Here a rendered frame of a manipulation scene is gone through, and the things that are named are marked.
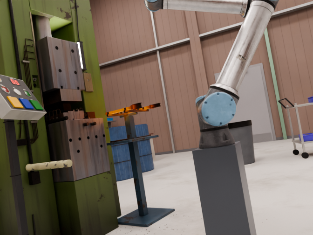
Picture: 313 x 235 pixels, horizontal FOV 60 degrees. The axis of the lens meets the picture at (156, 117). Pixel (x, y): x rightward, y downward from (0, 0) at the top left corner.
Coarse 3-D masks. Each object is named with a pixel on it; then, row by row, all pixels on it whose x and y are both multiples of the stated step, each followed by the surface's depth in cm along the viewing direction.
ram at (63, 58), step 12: (48, 36) 206; (36, 48) 212; (48, 48) 204; (60, 48) 213; (72, 48) 223; (48, 60) 205; (60, 60) 211; (72, 60) 221; (48, 72) 205; (60, 72) 211; (72, 72) 219; (48, 84) 206; (60, 84) 208; (72, 84) 217
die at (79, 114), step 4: (64, 112) 207; (68, 112) 210; (72, 112) 213; (76, 112) 216; (80, 112) 219; (52, 116) 213; (56, 116) 210; (60, 116) 208; (68, 116) 209; (72, 116) 212; (76, 116) 216; (80, 116) 219
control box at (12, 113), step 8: (0, 80) 155; (8, 80) 163; (16, 80) 172; (0, 88) 149; (8, 88) 157; (16, 88) 165; (24, 88) 174; (0, 96) 145; (8, 96) 150; (16, 96) 158; (24, 96) 166; (32, 96) 176; (0, 104) 145; (8, 104) 144; (40, 104) 177; (0, 112) 144; (8, 112) 144; (16, 112) 150; (24, 112) 156; (32, 112) 163; (40, 112) 170
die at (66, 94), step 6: (54, 90) 210; (60, 90) 207; (66, 90) 211; (72, 90) 216; (78, 90) 221; (42, 96) 219; (48, 96) 215; (54, 96) 210; (60, 96) 207; (66, 96) 211; (72, 96) 215; (78, 96) 220; (48, 102) 215; (54, 102) 211; (60, 102) 212; (66, 102) 217; (72, 102) 221
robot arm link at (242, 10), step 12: (144, 0) 146; (156, 0) 142; (168, 0) 144; (180, 0) 144; (192, 0) 143; (204, 0) 143; (216, 0) 142; (228, 0) 142; (240, 0) 142; (216, 12) 147; (228, 12) 146; (240, 12) 144
